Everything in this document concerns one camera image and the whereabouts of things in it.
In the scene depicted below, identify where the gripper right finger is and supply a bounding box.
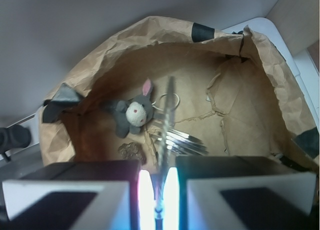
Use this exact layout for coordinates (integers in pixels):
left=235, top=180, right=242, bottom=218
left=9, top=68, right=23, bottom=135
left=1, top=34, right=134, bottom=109
left=164, top=156, right=316, bottom=230

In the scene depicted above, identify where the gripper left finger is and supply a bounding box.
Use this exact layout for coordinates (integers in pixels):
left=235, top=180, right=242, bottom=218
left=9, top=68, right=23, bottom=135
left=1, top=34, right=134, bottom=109
left=1, top=160, right=154, bottom=230

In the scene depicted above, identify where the silver key bunch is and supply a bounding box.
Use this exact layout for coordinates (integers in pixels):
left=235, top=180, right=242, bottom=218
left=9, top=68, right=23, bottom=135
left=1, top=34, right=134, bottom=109
left=147, top=76, right=210, bottom=230

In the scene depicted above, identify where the dark brown rock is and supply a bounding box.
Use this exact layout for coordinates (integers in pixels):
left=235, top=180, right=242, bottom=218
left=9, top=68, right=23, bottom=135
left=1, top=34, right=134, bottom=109
left=118, top=142, right=147, bottom=165

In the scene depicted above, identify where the grey plush donkey toy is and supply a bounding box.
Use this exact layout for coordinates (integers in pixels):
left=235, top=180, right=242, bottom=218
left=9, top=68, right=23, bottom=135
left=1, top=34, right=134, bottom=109
left=102, top=79, right=164, bottom=139

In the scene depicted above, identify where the brown paper bag bin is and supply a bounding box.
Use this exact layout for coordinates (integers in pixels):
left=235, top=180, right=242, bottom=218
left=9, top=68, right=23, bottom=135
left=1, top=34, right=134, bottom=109
left=39, top=16, right=319, bottom=172

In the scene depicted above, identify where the white tray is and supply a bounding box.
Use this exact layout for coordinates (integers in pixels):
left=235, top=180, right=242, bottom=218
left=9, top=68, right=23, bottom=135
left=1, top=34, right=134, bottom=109
left=223, top=17, right=320, bottom=84

